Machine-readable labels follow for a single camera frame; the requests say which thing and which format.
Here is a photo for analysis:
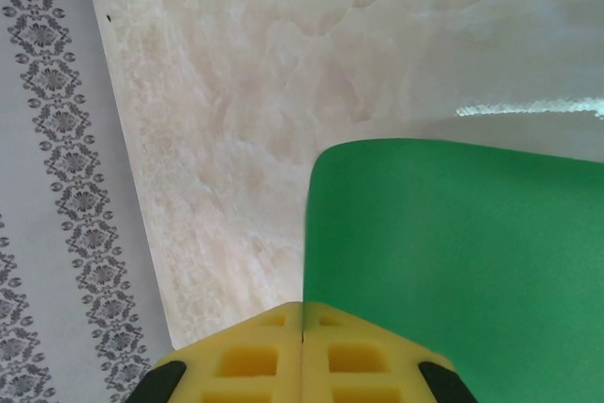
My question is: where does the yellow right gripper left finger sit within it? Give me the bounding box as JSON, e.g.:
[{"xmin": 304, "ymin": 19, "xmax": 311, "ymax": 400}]
[{"xmin": 126, "ymin": 301, "xmax": 304, "ymax": 403}]

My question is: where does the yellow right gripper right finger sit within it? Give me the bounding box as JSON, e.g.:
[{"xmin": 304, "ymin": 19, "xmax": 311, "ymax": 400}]
[{"xmin": 300, "ymin": 301, "xmax": 480, "ymax": 403}]

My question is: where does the green square paper sheet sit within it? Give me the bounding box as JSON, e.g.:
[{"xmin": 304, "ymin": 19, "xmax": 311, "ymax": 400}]
[{"xmin": 301, "ymin": 137, "xmax": 604, "ymax": 403}]

